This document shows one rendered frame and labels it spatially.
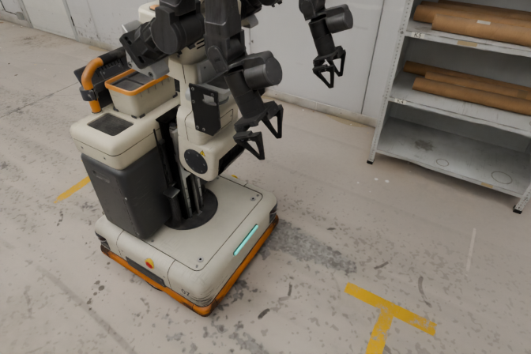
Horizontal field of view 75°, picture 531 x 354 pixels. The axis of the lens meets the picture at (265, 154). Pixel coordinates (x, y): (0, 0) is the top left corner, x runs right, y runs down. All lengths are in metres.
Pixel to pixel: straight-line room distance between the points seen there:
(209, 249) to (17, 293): 0.95
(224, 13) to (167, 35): 0.15
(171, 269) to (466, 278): 1.38
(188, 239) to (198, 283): 0.21
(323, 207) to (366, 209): 0.25
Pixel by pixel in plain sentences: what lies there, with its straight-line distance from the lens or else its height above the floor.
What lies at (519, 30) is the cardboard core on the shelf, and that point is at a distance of 2.03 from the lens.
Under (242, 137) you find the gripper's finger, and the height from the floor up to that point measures 1.06.
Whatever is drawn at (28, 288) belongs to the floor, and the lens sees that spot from 2.07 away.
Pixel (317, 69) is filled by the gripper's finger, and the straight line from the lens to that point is 1.11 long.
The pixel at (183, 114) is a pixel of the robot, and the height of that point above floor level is 0.90.
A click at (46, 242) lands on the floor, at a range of 2.22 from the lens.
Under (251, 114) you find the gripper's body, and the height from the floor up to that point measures 1.09.
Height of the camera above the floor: 1.50
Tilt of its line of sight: 39 degrees down
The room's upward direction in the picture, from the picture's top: straight up
